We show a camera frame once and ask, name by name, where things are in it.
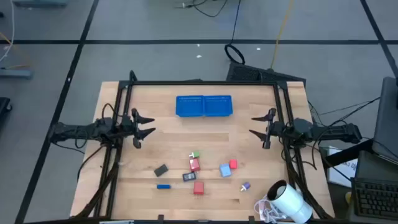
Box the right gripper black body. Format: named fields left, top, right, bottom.
left=263, top=108, right=285, bottom=149

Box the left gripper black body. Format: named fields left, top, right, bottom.
left=121, top=108, right=141, bottom=149

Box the black box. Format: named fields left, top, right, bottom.
left=154, top=164, right=169, bottom=177

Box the light blue multiport charger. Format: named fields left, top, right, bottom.
left=219, top=164, right=233, bottom=178

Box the red wall charger block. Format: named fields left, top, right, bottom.
left=188, top=157, right=201, bottom=172
left=193, top=181, right=205, bottom=196

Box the blue plastic mesh basket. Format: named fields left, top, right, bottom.
left=203, top=95, right=233, bottom=117
left=175, top=95, right=205, bottom=118

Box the black mesh case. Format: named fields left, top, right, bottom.
left=226, top=61, right=307, bottom=86

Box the white paper box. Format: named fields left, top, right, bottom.
left=326, top=146, right=358, bottom=187

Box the grey laptop lid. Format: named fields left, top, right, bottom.
left=371, top=77, right=398, bottom=166

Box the black keyboard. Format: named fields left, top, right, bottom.
left=350, top=177, right=398, bottom=220

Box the grey floor plate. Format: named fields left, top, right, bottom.
left=0, top=68, right=34, bottom=80
left=12, top=0, right=68, bottom=9

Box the black floor object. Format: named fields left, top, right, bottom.
left=0, top=96, right=12, bottom=125

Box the black coiled hanging cable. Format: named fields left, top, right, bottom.
left=224, top=0, right=246, bottom=65

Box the black aluminium table frame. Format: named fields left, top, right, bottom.
left=74, top=70, right=335, bottom=220

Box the white cable bundle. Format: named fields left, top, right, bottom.
left=254, top=195, right=287, bottom=223

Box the yellow hanging cable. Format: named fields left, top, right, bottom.
left=269, top=0, right=295, bottom=70

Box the thin black floor cable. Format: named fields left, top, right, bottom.
left=174, top=0, right=229, bottom=18

